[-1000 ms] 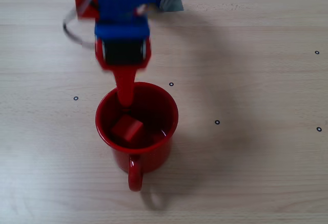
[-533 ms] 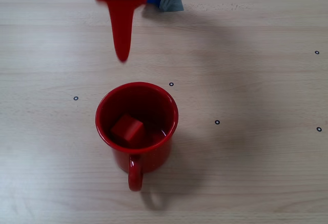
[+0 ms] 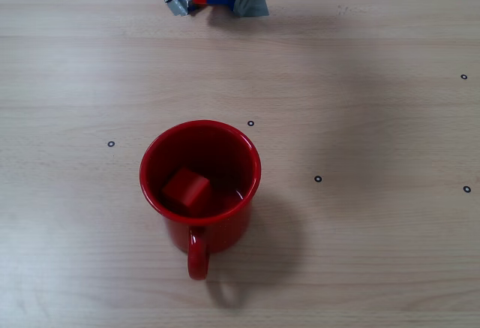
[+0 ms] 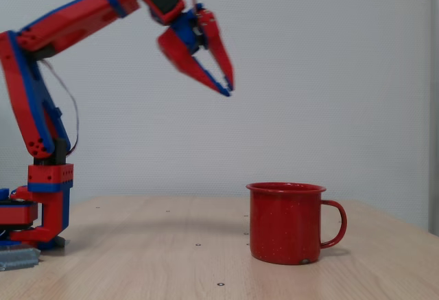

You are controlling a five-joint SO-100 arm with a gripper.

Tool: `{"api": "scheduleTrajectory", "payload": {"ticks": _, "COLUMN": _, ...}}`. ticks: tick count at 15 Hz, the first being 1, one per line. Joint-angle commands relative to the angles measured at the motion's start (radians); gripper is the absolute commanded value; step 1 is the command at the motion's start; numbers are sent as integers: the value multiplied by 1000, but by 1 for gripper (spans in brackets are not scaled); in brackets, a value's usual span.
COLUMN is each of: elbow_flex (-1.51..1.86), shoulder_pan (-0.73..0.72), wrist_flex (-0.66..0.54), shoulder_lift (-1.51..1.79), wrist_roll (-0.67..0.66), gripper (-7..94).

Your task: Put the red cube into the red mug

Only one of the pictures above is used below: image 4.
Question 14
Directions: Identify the red enamel mug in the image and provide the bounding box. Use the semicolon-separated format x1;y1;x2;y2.
245;181;348;266

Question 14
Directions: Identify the grey metal table clamp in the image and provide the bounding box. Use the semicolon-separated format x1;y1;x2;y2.
0;246;42;273

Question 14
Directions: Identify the red white arm servo cable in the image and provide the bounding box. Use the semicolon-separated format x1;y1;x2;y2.
43;58;81;159

